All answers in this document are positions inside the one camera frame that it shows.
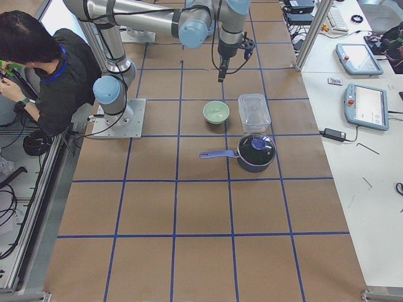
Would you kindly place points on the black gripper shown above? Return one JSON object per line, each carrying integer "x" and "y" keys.
{"x": 225, "y": 51}

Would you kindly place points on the green bowl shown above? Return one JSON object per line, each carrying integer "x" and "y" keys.
{"x": 216, "y": 112}

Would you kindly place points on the clear plastic container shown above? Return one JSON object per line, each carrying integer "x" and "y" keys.
{"x": 254, "y": 113}

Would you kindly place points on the white keyboard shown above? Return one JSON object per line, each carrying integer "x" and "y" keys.
{"x": 335, "y": 21}

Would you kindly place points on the black power adapter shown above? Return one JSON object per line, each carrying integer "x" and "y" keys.
{"x": 333, "y": 134}

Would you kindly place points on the far blue teach pendant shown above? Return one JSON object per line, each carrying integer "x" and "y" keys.
{"x": 358, "y": 60}

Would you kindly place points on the blue teach pendant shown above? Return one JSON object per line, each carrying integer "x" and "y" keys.
{"x": 358, "y": 60}
{"x": 366, "y": 106}

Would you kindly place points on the near blue teach pendant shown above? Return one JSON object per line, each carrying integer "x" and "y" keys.
{"x": 366, "y": 106}

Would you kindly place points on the seated person in black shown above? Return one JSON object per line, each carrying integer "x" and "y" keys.
{"x": 64, "y": 63}

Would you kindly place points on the aluminium frame post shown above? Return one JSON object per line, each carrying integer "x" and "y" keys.
{"x": 312, "y": 34}

